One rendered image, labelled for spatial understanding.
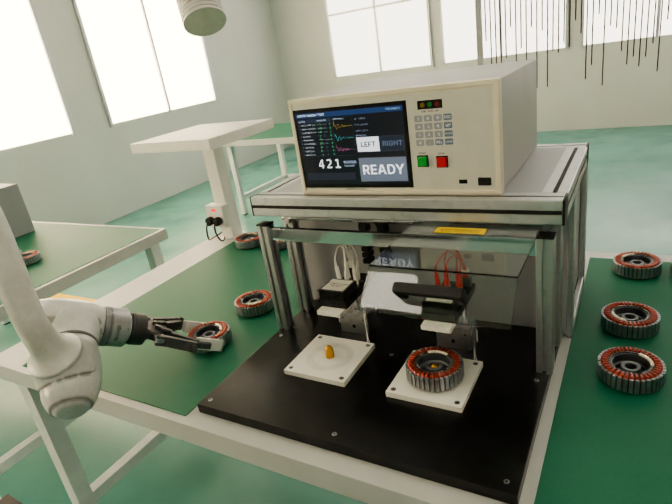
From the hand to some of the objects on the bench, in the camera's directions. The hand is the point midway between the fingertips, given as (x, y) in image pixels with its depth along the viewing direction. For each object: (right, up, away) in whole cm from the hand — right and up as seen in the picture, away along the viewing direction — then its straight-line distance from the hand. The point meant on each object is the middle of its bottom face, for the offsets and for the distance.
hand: (208, 336), depth 132 cm
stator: (0, -2, +1) cm, 2 cm away
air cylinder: (+39, +3, -7) cm, 40 cm away
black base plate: (+43, -5, -23) cm, 49 cm away
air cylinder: (+60, +2, -19) cm, 63 cm away
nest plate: (+53, -4, -31) cm, 61 cm away
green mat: (-2, +8, +26) cm, 28 cm away
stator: (+10, +5, +15) cm, 19 cm away
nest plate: (+32, -2, -19) cm, 37 cm away
